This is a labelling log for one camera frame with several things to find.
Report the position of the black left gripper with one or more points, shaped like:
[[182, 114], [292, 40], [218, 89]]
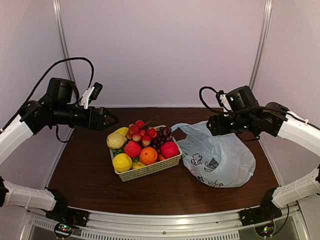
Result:
[[98, 124]]

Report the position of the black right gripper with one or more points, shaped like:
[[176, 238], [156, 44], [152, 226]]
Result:
[[217, 122]]

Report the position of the pale yellow wrinkled fruit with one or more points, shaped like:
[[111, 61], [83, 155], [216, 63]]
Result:
[[116, 141]]

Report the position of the red lychee bunch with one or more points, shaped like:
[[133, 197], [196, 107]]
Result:
[[142, 132]]

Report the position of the light blue plastic bag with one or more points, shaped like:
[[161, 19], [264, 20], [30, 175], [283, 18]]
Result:
[[222, 161]]

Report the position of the beige perforated plastic basket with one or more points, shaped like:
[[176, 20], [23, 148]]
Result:
[[159, 165]]

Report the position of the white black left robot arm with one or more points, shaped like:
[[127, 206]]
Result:
[[61, 105]]

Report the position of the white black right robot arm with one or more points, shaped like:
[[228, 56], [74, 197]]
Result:
[[243, 114]]

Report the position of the long yellow fruit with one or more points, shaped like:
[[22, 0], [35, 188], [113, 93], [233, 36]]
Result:
[[122, 130]]

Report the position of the orange fruit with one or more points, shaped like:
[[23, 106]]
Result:
[[148, 155]]

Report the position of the pink red round fruit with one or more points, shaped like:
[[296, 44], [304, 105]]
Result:
[[169, 149]]

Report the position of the green grape bunch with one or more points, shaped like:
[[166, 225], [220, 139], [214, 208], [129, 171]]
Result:
[[117, 151]]

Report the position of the large yellow lemon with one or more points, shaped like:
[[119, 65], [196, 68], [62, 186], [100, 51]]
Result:
[[122, 162]]

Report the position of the small yellow lemon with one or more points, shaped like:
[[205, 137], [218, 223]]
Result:
[[137, 165]]

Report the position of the dark purple grape bunch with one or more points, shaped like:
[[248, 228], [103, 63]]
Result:
[[163, 134]]

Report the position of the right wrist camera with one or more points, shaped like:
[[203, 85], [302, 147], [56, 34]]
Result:
[[222, 101]]

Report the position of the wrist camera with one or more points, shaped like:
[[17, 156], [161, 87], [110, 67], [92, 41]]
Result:
[[91, 94], [222, 101]]

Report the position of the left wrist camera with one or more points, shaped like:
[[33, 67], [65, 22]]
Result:
[[91, 94]]

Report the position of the left aluminium frame post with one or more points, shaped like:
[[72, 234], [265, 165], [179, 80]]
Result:
[[62, 39]]

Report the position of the aluminium frame post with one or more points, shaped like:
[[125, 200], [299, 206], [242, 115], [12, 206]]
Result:
[[62, 39], [263, 36]]

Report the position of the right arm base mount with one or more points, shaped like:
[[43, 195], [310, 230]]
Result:
[[263, 216]]

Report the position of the front aluminium rail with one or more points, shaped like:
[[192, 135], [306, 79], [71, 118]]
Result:
[[225, 225]]

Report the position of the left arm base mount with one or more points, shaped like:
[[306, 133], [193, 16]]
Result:
[[68, 219]]

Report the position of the right aluminium frame post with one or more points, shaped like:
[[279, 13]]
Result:
[[263, 36]]

